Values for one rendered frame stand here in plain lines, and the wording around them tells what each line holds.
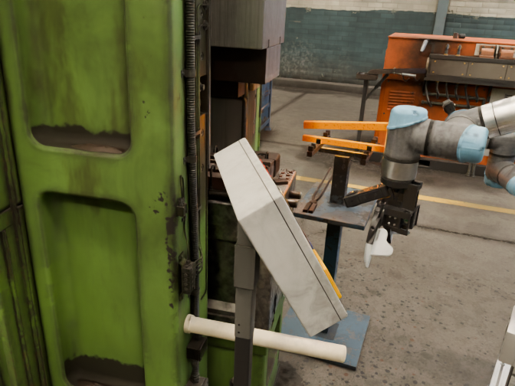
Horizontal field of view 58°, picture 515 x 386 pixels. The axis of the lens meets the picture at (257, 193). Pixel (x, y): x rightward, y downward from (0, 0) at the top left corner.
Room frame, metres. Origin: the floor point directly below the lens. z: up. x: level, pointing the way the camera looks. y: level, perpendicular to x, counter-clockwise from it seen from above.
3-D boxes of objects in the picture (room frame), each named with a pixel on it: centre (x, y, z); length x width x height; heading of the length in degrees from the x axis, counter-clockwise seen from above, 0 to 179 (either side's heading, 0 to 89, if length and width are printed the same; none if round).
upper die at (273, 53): (1.44, 0.18, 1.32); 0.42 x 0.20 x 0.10; 77
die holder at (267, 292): (1.49, 0.17, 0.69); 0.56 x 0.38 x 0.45; 77
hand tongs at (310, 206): (2.01, -0.30, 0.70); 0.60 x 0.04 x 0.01; 162
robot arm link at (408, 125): (0.96, -0.31, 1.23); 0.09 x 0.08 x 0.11; 64
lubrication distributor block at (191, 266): (1.06, 0.17, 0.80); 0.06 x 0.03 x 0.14; 167
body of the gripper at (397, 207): (0.96, -0.31, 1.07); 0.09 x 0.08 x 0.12; 57
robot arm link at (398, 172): (0.96, -0.31, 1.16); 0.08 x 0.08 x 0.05
